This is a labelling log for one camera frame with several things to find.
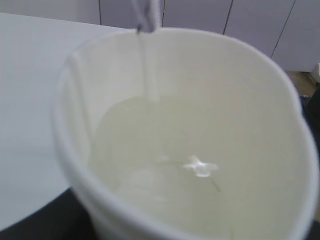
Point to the dark object on floor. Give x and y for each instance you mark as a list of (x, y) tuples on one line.
[(313, 113)]

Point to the white paper cup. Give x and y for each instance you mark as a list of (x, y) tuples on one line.
[(184, 134)]

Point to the white object at wall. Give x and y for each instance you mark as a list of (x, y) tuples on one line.
[(316, 73)]

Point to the clear green-label water bottle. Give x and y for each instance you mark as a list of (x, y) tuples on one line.
[(148, 14)]

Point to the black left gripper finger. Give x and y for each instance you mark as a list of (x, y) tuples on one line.
[(64, 218)]

